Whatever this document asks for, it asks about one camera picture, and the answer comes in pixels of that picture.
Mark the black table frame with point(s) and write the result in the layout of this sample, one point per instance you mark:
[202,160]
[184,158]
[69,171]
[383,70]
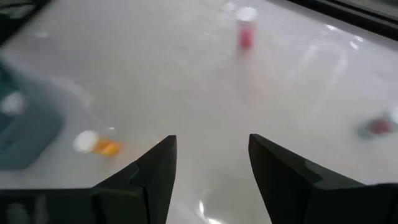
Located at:
[357,15]

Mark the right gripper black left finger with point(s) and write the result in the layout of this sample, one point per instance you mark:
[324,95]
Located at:
[136,193]

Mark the red pill medicine bottle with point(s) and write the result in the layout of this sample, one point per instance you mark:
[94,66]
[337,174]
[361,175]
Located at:
[246,31]

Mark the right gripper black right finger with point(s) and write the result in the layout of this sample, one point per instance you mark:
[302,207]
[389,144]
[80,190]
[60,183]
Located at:
[295,193]

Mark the green-tinted red pill bottle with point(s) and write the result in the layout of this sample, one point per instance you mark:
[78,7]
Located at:
[377,127]

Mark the orange pill medicine bottle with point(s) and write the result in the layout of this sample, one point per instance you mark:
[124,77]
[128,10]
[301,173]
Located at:
[99,144]

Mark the teal plastic bin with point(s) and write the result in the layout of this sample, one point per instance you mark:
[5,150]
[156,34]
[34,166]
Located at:
[28,140]

